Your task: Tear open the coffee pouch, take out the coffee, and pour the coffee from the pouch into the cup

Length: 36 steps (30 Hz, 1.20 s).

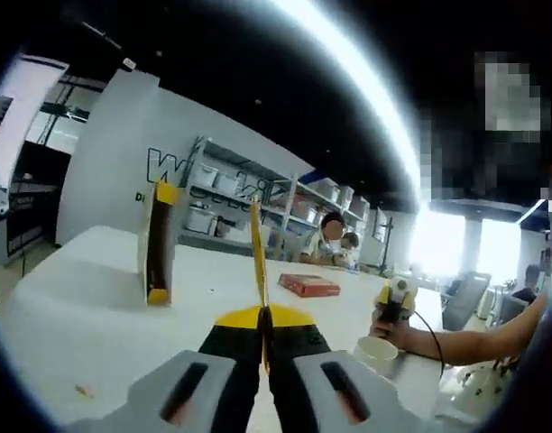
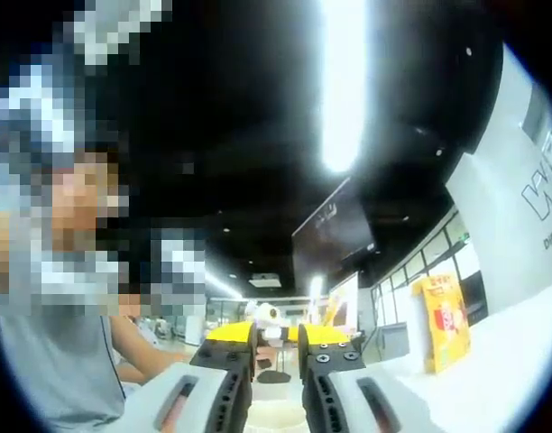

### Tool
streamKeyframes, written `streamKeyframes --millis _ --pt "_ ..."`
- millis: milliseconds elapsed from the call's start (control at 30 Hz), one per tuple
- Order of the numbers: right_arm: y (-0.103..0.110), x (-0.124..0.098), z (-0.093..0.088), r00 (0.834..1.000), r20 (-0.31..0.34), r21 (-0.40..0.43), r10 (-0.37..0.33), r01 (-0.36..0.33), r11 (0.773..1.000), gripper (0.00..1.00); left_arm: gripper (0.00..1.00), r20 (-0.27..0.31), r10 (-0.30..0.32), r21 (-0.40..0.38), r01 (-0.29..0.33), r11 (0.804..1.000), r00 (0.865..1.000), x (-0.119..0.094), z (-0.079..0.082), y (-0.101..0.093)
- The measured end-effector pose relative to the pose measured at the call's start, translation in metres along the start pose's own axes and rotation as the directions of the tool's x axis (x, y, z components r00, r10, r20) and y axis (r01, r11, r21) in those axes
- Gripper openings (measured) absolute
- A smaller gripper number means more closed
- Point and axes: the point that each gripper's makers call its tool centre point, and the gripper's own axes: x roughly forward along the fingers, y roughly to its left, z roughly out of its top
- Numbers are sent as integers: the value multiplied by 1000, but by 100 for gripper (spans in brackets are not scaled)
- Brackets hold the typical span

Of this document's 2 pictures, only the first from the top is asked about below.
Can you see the yellow coffee stick pouch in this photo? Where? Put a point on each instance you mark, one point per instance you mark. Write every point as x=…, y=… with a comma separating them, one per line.
x=259, y=252

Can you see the ceiling light strip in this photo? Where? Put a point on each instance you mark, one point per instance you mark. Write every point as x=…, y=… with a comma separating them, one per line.
x=530, y=212
x=370, y=90

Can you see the large display screen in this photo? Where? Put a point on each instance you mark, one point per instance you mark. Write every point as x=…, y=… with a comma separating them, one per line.
x=28, y=104

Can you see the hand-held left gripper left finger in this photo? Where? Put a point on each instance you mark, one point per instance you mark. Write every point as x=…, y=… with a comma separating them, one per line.
x=231, y=374

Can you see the grey metal shelving rack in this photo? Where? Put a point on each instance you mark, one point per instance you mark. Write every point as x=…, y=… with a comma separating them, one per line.
x=321, y=194
x=231, y=198

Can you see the black monitor stand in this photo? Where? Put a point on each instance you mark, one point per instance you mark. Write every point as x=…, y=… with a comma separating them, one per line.
x=385, y=243

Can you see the black equipment cabinet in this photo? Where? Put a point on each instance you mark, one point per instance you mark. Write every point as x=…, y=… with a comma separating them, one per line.
x=37, y=180

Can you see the yellow coffee carton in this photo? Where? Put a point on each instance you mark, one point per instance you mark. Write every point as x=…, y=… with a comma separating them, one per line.
x=161, y=252

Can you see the white storage bin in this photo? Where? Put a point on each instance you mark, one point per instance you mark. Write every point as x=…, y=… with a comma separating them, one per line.
x=199, y=220
x=226, y=182
x=204, y=175

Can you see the person's right hand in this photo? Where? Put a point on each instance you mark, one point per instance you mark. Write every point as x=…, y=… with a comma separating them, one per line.
x=393, y=336

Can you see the red flat box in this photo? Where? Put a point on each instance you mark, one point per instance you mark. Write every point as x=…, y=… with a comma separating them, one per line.
x=310, y=285

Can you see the white paper cup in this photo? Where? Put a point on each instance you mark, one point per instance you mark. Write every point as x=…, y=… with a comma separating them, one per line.
x=375, y=356

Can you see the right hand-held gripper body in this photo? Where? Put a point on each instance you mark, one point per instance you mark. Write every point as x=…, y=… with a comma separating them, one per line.
x=400, y=286

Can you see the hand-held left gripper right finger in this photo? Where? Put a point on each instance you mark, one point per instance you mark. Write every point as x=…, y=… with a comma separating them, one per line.
x=298, y=374

